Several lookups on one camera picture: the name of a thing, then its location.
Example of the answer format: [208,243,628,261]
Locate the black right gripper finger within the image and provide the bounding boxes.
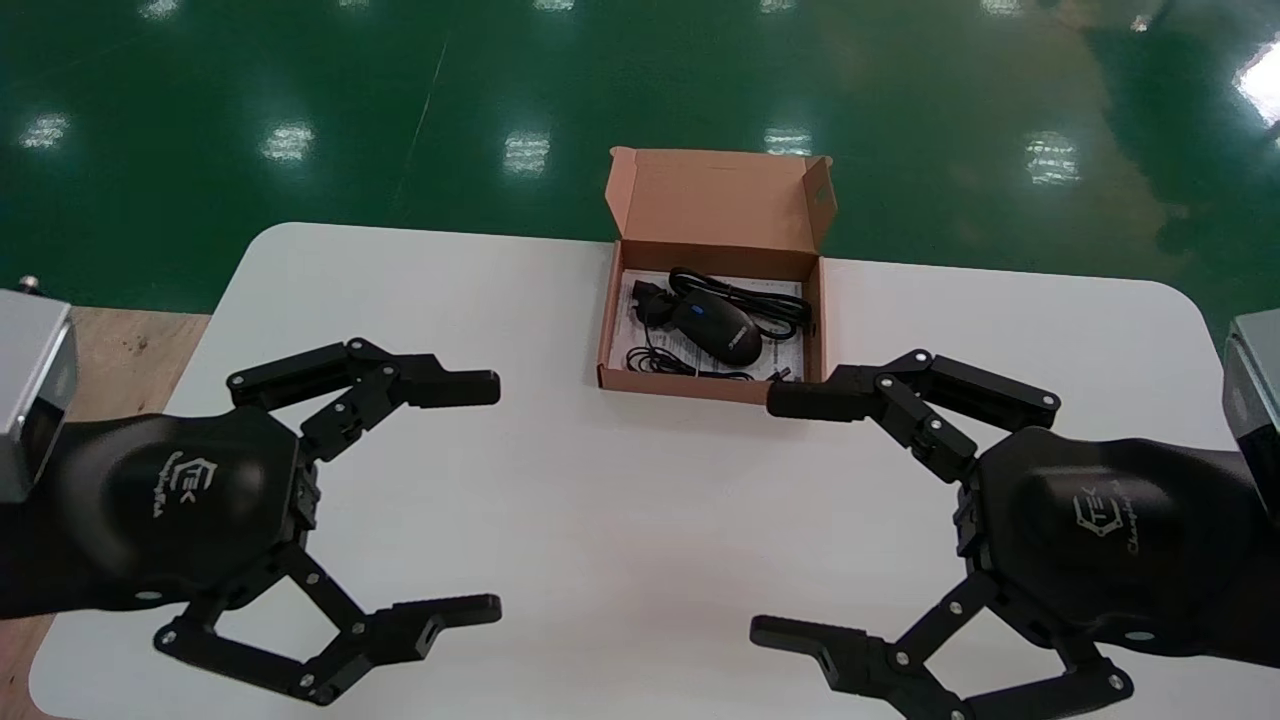
[766,349,1061,484]
[750,570,1136,720]

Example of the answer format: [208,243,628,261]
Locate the brown cardboard storage box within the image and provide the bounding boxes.
[598,147,838,406]

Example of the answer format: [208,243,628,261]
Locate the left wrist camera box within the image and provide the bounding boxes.
[0,278,79,504]

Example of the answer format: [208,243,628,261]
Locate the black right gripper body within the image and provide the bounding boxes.
[958,427,1280,667]

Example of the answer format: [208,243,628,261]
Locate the black power cable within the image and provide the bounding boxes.
[628,266,814,341]

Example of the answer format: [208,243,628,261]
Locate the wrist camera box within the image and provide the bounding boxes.
[0,278,79,504]
[1222,308,1280,471]

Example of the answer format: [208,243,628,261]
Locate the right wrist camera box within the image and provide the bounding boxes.
[1222,308,1280,471]

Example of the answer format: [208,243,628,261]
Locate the white printed instruction sheet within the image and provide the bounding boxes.
[612,268,806,383]

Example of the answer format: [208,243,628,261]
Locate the black wired computer mouse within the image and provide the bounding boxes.
[625,290,796,384]

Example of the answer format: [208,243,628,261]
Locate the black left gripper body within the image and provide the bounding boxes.
[0,405,321,621]

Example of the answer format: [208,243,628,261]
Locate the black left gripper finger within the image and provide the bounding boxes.
[153,545,503,706]
[227,338,501,463]

